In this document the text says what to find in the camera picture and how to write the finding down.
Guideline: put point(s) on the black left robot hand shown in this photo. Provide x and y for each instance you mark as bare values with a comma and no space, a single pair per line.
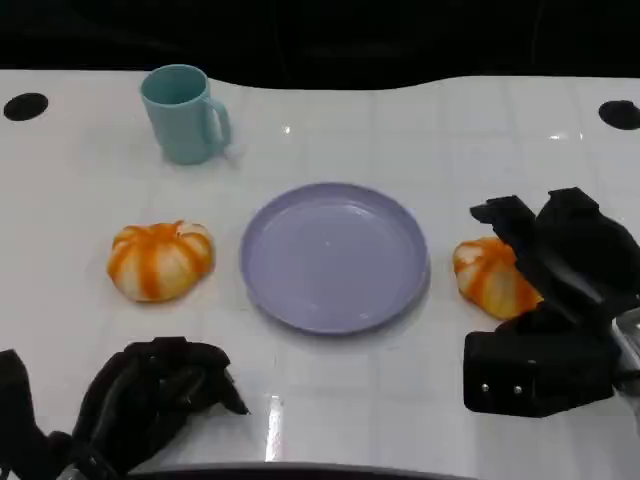
145,395

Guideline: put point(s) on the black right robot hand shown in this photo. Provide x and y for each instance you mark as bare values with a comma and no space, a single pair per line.
575,260

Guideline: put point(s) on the orange and white bread roll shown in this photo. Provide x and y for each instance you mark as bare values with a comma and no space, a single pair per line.
485,285
160,265

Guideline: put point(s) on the dark robot torso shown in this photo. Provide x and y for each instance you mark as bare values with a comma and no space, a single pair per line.
300,472

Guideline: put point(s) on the lilac plate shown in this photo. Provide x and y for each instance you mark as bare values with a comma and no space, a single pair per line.
335,260

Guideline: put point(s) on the pale green mug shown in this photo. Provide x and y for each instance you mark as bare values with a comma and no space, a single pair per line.
175,125

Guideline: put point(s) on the black backdrop cloth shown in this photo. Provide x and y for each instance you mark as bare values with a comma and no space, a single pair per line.
320,35

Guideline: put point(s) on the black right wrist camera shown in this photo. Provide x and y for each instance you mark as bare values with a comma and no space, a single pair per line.
535,375

